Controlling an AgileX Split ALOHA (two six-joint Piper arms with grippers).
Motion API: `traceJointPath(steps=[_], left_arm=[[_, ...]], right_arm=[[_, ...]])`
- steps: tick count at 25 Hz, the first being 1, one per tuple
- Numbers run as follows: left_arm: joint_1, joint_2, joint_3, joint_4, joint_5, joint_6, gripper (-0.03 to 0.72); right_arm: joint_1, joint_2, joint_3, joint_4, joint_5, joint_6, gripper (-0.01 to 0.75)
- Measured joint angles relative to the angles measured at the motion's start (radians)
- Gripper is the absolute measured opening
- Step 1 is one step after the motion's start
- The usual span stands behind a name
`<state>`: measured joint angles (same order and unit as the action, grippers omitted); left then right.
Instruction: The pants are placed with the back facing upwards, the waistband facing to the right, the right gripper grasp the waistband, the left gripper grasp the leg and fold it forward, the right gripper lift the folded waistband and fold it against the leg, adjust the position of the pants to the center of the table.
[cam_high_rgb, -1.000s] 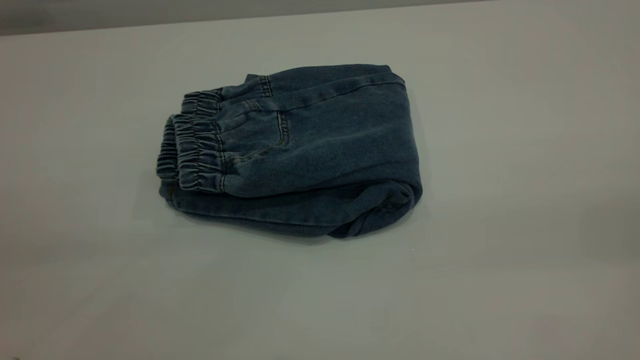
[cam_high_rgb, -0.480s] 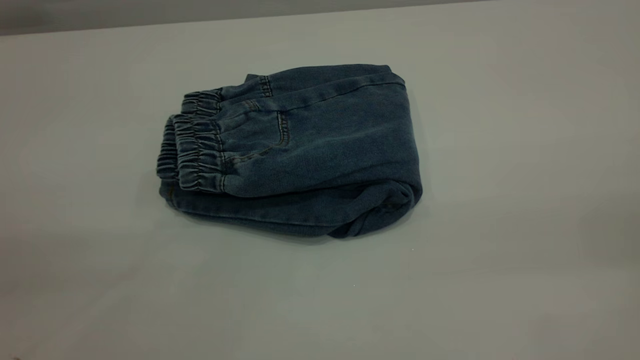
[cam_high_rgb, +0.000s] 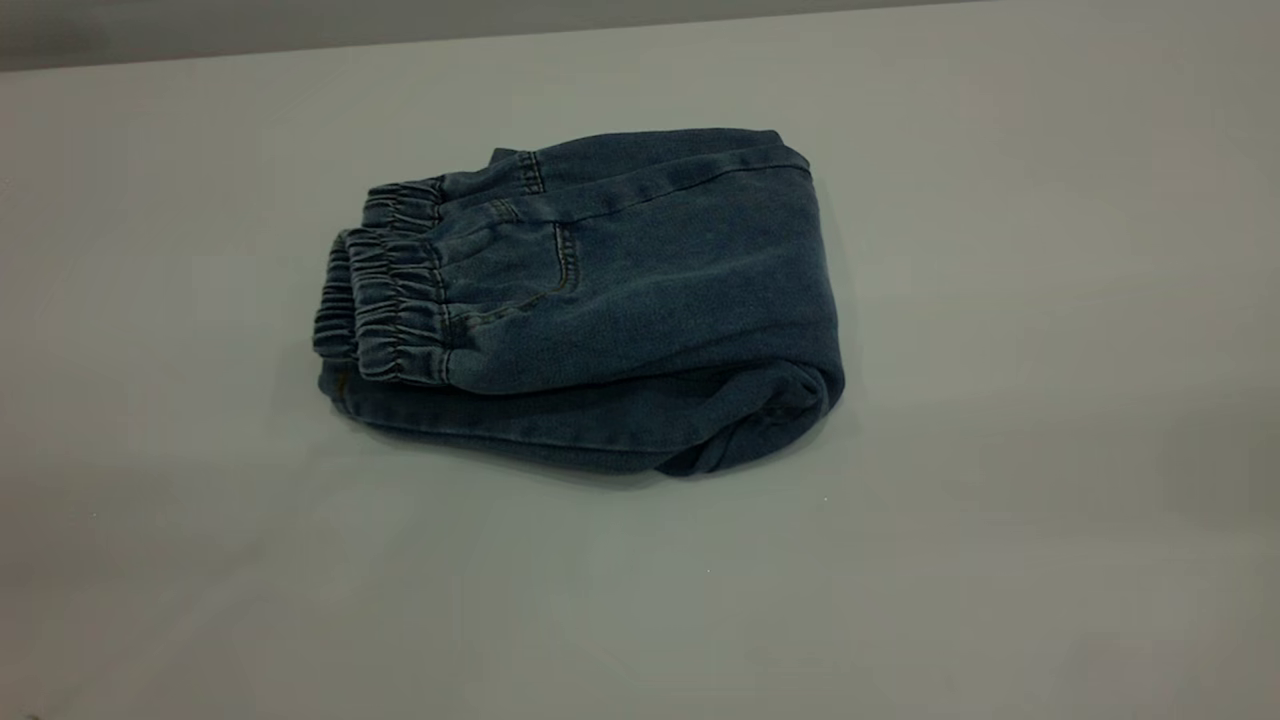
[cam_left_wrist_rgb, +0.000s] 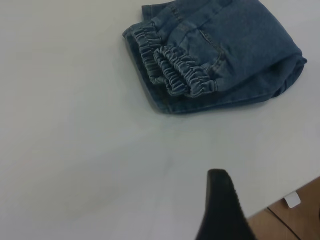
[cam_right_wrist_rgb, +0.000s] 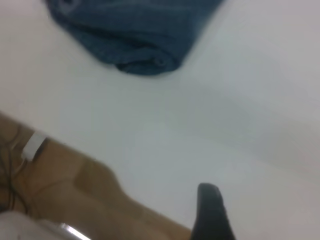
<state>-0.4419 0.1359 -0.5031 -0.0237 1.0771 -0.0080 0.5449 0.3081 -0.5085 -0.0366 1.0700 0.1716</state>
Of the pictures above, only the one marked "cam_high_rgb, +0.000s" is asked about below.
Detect blue denim shorts with print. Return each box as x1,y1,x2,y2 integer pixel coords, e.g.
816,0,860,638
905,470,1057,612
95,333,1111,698
312,127,847,478

